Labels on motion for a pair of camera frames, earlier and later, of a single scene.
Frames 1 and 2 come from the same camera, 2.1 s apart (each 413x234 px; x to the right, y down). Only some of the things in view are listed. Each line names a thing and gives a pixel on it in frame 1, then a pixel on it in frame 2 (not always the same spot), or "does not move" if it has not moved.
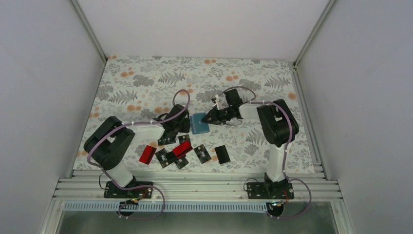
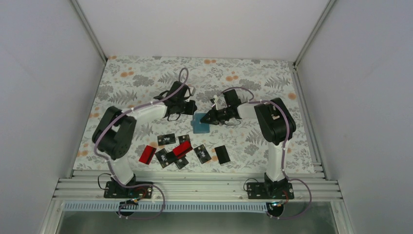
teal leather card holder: x=197 y=126 does not move
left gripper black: x=185 y=129 to x=191 y=110
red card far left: x=147 y=154 does not move
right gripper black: x=215 y=117 does not move
